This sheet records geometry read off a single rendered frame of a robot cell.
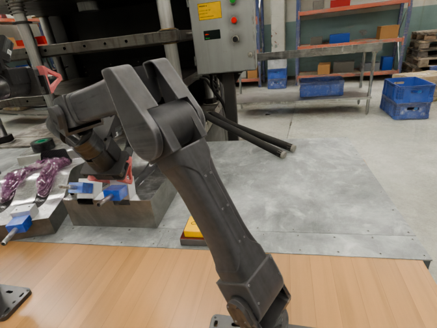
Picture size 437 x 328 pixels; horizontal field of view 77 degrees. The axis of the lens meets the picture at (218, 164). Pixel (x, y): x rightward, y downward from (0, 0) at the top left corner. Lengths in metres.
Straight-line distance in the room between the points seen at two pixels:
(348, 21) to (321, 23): 0.56
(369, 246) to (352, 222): 0.09
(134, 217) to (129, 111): 0.46
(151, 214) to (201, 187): 0.41
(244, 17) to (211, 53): 0.22
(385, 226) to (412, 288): 0.17
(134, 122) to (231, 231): 0.19
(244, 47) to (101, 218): 1.00
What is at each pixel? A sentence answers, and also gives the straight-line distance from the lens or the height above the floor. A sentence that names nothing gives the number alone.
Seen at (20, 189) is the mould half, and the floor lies 0.88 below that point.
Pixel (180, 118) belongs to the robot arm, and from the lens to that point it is 0.36.
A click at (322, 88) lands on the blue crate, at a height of 0.38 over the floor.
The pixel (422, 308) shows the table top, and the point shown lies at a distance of 0.63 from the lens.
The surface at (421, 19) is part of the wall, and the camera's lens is 7.49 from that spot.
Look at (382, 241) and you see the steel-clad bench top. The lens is 0.74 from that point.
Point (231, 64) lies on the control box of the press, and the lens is 1.43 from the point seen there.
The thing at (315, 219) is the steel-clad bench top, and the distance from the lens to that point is 0.76.
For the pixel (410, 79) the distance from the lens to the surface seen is 4.79.
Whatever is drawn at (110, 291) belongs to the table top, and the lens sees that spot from 0.67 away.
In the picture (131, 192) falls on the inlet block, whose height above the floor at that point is 0.90.
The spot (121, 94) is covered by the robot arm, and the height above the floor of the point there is 1.20.
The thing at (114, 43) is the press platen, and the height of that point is 1.26.
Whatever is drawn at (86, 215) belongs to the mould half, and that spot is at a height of 0.84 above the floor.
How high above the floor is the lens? 1.26
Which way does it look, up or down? 26 degrees down
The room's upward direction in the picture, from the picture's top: 7 degrees counter-clockwise
